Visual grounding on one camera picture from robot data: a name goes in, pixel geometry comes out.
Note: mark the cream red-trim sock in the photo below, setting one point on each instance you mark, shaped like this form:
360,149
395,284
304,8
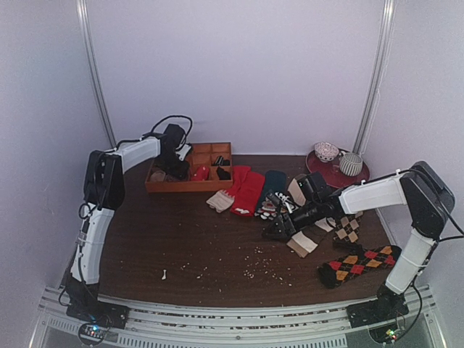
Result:
220,201

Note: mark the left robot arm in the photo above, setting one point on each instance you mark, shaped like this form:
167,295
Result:
104,187

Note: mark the right aluminium frame post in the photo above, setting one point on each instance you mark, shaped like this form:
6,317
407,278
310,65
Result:
379,67

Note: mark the left aluminium frame post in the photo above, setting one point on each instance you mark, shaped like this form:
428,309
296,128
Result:
85,28

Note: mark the cream brown short sock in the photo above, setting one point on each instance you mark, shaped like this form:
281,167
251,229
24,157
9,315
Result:
327,224

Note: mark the magenta purple ribbed sock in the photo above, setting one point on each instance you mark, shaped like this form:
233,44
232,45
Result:
170,178

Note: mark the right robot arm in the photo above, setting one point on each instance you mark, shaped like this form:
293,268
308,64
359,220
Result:
428,198

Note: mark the patterned white red bowl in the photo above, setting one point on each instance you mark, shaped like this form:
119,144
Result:
326,152

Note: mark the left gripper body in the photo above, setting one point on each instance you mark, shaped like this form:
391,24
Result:
170,164

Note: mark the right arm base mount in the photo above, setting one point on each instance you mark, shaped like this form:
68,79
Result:
375,311

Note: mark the red round tray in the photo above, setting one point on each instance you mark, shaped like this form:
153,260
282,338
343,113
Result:
331,171

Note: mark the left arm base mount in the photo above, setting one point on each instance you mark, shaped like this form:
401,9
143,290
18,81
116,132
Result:
84,305

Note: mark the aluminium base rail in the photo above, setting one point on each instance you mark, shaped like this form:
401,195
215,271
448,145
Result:
163,325

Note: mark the wooden divided organizer tray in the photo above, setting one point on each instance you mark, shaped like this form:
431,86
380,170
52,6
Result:
210,169

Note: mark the green reindeer sock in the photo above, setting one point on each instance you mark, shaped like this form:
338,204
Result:
275,182

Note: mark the red long sock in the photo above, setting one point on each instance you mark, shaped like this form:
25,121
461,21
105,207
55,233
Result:
248,195

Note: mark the argyle beige brown sock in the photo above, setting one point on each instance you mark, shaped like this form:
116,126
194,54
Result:
346,231

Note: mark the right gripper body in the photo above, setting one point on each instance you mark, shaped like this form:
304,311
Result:
284,222

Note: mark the striped grey cup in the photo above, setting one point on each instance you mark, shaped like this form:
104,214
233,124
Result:
350,164

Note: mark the argyle black orange sock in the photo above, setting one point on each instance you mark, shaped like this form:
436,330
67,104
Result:
358,262

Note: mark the cream striped sock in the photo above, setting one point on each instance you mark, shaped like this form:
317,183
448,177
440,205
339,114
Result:
306,240

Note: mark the black striped sock in tray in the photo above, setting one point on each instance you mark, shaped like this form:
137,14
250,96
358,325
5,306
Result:
221,161

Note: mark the red rolled sock in tray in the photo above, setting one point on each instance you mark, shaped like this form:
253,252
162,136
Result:
202,174

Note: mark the aluminium frame post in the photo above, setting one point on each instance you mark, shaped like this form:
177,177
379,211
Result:
379,67
85,28

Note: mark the black rolled sock in tray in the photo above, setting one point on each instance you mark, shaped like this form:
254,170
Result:
222,174

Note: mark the beige sock in tray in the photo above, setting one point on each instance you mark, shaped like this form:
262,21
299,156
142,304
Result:
158,176

